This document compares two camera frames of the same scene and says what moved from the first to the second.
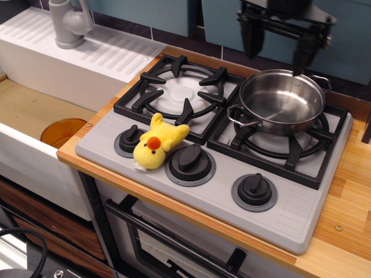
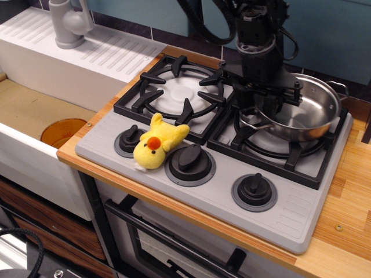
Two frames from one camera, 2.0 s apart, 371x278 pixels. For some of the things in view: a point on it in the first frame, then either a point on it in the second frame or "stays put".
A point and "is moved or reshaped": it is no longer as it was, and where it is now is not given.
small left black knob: (125, 142) stays put
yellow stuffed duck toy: (149, 153) stays put
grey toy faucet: (72, 21) stays put
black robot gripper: (301, 17) -> (265, 72)
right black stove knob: (255, 193) stays put
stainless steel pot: (285, 103) is moved or reshaped
